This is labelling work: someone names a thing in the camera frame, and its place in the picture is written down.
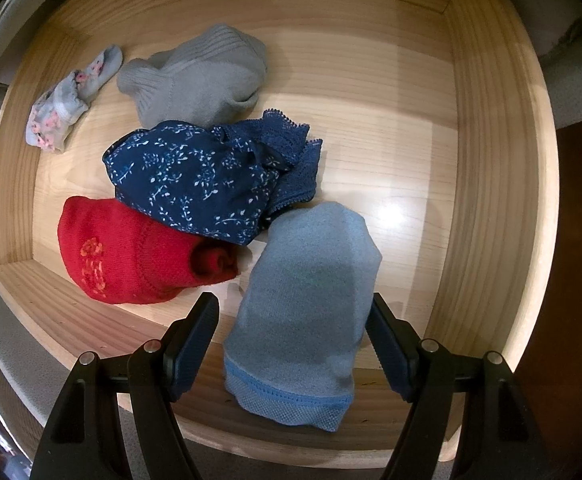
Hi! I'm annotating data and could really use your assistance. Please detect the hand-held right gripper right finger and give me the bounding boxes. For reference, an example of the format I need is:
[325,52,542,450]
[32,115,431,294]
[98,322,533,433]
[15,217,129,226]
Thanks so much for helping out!
[366,292,554,480]

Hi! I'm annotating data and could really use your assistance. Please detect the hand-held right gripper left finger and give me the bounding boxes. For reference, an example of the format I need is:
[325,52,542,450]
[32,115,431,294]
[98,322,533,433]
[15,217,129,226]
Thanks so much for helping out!
[30,291,220,480]

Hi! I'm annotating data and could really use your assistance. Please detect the light blue sock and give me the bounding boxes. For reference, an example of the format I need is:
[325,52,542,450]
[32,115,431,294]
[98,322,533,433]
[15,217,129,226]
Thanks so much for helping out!
[222,201,384,433]

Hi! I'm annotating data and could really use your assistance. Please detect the red sock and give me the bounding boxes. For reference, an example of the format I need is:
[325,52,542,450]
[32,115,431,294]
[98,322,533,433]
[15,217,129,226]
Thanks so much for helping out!
[57,196,242,306]

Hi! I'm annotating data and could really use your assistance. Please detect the navy floral underwear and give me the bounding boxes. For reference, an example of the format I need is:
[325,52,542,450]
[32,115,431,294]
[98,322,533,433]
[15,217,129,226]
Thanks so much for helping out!
[102,108,323,247]

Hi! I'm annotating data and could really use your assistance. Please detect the wooden drawer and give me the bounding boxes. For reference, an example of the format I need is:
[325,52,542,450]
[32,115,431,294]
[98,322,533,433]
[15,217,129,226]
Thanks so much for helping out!
[0,0,559,463]

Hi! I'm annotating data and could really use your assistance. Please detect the grey ribbed sock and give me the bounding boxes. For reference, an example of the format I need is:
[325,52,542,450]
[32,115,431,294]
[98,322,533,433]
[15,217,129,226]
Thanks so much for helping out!
[116,23,269,128]

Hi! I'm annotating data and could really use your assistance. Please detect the small floral sock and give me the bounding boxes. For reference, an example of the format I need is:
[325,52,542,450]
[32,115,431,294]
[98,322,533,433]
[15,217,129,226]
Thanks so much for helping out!
[25,44,123,153]

